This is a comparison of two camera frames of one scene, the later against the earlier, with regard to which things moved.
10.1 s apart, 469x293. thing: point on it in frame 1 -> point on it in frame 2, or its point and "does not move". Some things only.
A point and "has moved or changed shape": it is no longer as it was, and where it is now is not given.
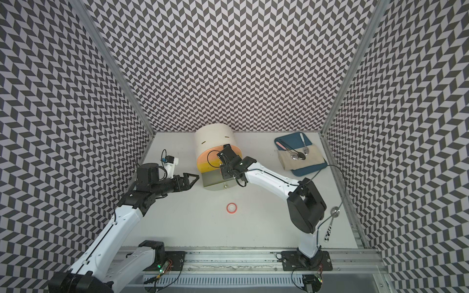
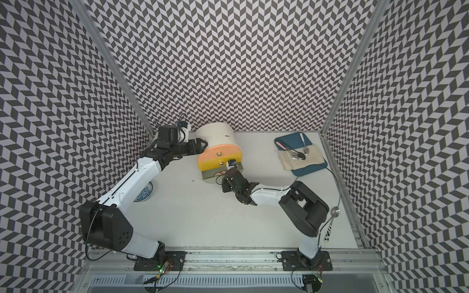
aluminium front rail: x=207 y=260 does not move
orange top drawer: x=211 y=154 does not move
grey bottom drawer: x=213 y=180 has moved or changed shape
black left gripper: x=186 y=176 -> x=199 y=149
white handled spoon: x=305 y=149 does not move
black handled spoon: x=301 y=155 does not move
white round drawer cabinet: x=209 y=140 does not move
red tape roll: x=231 y=207 -> x=220 y=173
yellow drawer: x=210 y=166 does not move
